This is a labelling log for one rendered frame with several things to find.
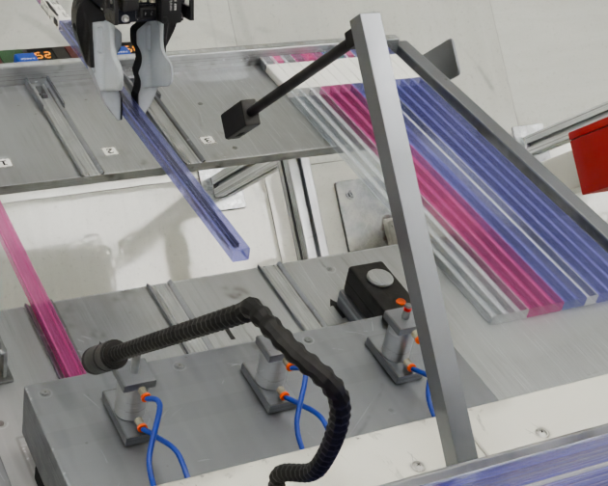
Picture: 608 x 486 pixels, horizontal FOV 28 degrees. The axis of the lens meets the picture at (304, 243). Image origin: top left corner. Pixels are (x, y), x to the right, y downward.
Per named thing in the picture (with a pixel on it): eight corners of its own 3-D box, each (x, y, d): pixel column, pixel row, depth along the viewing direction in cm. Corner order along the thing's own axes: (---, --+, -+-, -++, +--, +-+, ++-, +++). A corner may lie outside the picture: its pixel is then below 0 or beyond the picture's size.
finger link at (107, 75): (105, 135, 104) (110, 27, 100) (83, 117, 108) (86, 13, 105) (140, 133, 105) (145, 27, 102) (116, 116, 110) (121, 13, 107)
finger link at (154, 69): (155, 131, 106) (149, 27, 102) (131, 114, 111) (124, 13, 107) (188, 126, 107) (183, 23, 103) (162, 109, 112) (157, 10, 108)
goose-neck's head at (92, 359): (77, 349, 75) (97, 341, 71) (105, 343, 76) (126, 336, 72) (83, 377, 75) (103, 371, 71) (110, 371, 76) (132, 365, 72)
